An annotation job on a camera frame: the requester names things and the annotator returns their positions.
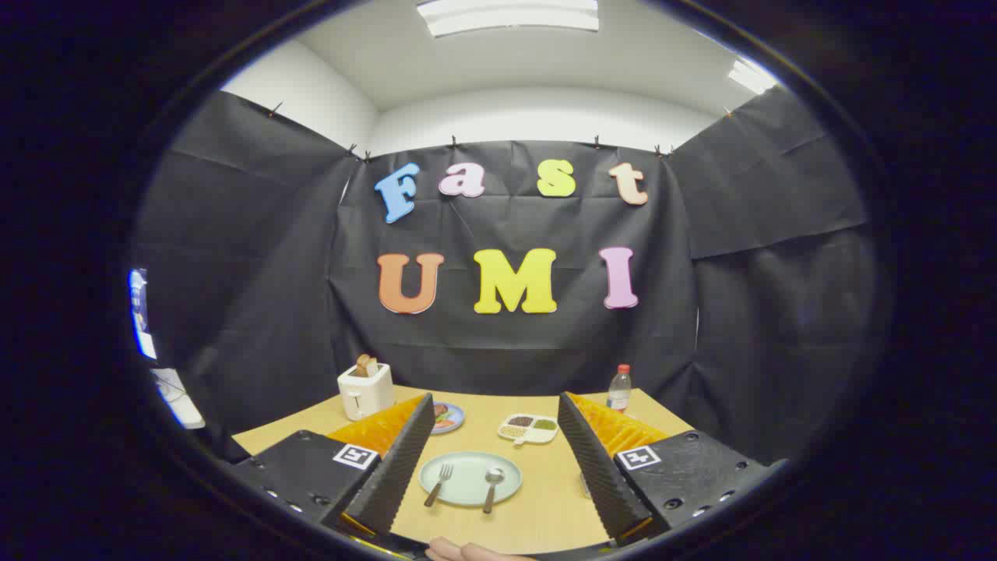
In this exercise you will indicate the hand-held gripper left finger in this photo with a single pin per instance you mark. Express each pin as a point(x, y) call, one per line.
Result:
point(393, 475)

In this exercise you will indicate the black backdrop cloth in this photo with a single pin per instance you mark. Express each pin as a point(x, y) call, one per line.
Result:
point(506, 351)

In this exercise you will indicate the blue plate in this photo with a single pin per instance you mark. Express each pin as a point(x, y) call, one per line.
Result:
point(454, 425)

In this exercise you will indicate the large ceiling light panel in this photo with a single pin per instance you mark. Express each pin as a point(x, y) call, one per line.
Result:
point(506, 15)

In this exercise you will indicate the toasted bread slice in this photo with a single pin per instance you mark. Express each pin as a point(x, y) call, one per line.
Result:
point(366, 365)

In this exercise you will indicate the small ceiling light panel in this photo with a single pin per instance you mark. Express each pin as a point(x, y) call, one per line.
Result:
point(752, 76)

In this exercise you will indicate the white divided dish with beans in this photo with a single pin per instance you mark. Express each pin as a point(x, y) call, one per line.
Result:
point(528, 428)

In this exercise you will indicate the light green plate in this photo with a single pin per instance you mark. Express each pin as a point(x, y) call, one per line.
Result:
point(467, 491)

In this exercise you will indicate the white board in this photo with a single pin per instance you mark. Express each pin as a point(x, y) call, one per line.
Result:
point(177, 399)

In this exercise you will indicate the white toaster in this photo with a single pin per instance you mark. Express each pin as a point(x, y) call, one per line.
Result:
point(364, 393)

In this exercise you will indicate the steak with salad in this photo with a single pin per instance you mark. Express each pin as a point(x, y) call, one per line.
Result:
point(442, 416)

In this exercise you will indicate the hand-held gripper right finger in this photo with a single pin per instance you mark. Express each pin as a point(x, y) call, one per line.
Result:
point(596, 475)

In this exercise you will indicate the clear water bottle red cap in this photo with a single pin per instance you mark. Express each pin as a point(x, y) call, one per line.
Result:
point(619, 389)

